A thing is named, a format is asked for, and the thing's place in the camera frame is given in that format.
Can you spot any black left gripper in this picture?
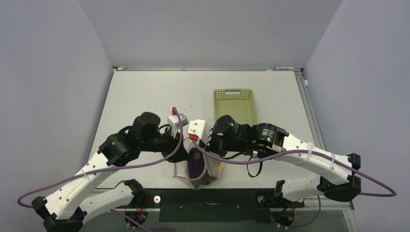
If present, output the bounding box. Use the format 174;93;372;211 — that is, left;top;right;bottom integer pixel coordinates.
139;127;190;163

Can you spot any clear zip top bag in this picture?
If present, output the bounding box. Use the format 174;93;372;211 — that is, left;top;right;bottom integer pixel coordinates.
173;146;224;189

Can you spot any beige plastic basket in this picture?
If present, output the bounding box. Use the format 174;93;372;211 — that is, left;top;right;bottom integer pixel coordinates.
213;88;259;126

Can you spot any purple eggplant toy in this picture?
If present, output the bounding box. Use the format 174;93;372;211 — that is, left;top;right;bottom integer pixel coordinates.
187;147;218;189

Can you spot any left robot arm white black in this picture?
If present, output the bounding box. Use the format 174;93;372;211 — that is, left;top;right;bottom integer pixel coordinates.
31;110;189;232

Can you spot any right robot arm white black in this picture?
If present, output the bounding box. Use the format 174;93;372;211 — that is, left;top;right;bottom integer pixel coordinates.
205;115;362;207

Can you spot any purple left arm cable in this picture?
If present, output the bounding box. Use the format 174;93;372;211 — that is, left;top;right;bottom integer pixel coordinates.
16;107;184;209

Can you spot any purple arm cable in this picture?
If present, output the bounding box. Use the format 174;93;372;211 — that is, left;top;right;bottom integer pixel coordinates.
16;107;184;209
191;141;397;197

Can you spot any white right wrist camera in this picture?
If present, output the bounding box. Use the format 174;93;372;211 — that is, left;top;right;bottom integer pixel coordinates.
188;119;213;146

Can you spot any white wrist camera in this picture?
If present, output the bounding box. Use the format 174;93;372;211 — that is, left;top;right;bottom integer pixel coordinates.
188;119;213;146
167;108;189;138

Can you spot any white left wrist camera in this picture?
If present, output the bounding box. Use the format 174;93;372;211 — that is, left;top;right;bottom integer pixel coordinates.
167;108;189;138

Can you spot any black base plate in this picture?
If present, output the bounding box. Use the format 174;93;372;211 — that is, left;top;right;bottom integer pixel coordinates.
112;188;305;223

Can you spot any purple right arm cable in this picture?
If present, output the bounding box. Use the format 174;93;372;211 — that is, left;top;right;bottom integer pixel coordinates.
191;141;397;197

